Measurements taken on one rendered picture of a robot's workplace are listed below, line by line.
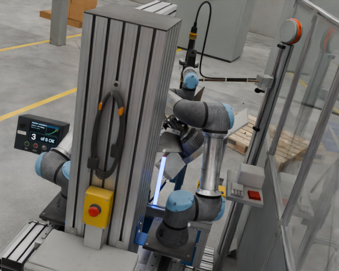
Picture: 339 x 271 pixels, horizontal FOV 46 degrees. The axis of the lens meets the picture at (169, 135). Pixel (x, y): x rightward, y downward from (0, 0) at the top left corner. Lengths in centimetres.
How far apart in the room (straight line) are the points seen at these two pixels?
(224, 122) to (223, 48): 790
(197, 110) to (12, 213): 232
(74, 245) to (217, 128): 76
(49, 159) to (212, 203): 78
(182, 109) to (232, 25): 782
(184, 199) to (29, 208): 215
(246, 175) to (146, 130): 160
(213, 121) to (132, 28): 70
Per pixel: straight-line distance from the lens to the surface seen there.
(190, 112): 171
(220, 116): 174
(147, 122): 124
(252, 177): 278
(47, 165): 193
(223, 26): 956
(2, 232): 349
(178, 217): 178
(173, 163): 255
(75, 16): 1053
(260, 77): 274
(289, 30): 274
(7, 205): 375
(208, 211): 181
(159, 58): 117
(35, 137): 233
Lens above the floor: 225
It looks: 25 degrees down
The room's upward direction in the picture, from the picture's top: 11 degrees clockwise
